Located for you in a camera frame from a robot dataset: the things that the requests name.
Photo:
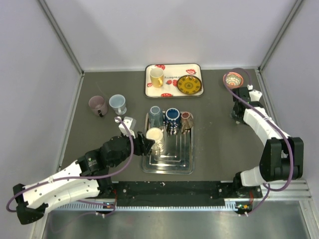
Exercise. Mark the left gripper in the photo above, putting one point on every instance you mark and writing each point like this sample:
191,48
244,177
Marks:
142,145

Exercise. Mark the cream mug black handle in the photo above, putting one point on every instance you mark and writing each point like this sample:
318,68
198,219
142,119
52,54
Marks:
157,136

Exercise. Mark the grey-blue faceted mug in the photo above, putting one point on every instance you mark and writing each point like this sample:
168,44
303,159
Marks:
155,117

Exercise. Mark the dark blue mug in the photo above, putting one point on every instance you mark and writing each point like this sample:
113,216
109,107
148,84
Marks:
172,121

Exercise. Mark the brown striped mug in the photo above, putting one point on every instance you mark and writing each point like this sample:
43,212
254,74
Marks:
186,122

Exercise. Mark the light blue mug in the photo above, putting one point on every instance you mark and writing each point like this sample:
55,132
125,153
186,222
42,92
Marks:
118,104

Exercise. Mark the purple mug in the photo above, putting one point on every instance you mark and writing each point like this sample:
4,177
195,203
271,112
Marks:
98,106

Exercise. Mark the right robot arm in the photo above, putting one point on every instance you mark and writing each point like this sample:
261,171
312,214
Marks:
283,155

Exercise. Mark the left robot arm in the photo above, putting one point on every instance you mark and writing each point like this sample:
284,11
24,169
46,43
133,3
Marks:
86,177

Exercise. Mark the yellow mug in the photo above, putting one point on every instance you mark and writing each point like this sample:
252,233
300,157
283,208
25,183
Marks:
157,77

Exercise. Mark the silver metal tray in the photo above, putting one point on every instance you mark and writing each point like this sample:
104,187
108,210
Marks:
177,156

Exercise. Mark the yellow patterned plate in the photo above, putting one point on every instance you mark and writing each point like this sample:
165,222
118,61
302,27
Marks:
189,84

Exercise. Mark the strawberry pattern tray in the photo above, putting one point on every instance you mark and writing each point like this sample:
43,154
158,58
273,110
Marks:
172,72

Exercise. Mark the pink patterned bowl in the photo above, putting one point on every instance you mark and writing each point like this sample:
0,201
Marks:
233,80

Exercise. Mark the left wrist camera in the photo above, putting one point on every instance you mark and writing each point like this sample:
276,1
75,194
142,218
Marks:
126,125

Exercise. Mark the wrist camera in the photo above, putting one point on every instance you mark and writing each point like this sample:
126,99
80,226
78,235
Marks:
255,95
126,125

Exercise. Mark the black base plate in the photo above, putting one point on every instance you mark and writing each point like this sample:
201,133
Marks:
177,193

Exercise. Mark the white cable duct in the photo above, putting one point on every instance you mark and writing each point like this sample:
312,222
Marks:
226,206

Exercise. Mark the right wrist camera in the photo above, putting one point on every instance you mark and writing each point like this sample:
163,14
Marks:
255,95

